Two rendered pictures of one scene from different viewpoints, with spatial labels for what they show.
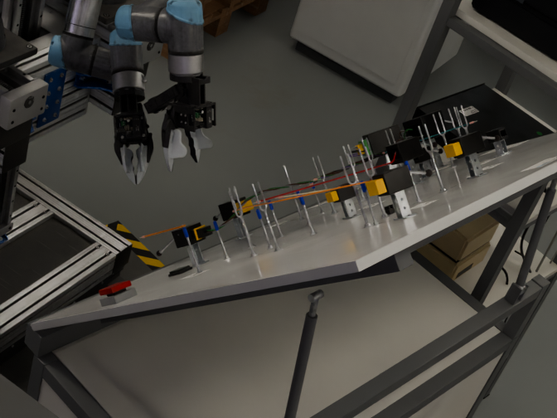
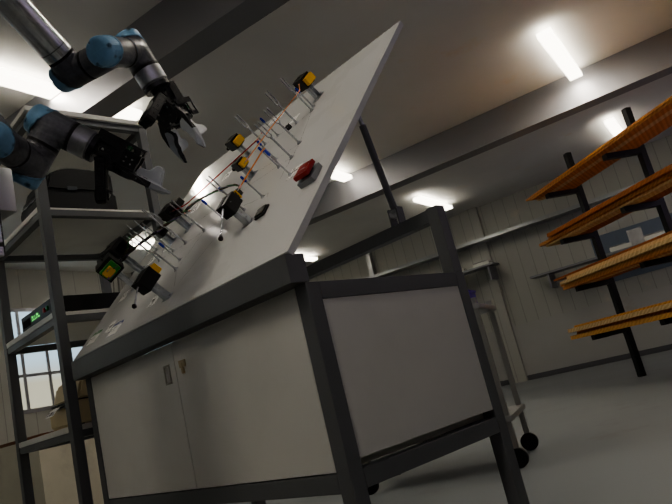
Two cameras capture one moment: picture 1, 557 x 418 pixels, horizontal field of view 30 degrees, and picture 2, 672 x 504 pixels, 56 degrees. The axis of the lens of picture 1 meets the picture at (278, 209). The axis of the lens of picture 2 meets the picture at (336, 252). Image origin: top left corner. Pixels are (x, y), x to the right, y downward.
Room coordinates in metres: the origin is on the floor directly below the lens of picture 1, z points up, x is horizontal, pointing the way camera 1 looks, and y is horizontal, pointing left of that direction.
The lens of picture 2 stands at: (1.29, 1.70, 0.56)
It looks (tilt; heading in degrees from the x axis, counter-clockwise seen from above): 12 degrees up; 280
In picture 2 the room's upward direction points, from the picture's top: 14 degrees counter-clockwise
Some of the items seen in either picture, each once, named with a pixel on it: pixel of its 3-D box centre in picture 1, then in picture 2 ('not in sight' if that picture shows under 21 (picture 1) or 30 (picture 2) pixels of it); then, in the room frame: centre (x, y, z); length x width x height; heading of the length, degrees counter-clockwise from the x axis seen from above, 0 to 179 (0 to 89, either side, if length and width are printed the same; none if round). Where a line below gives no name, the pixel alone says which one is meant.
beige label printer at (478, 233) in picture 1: (438, 223); (98, 395); (2.69, -0.49, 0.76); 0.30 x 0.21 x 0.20; 60
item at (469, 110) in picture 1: (487, 132); (79, 312); (2.74, -0.51, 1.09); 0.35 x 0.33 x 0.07; 146
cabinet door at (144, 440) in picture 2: not in sight; (139, 426); (2.31, -0.08, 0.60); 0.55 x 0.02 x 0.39; 146
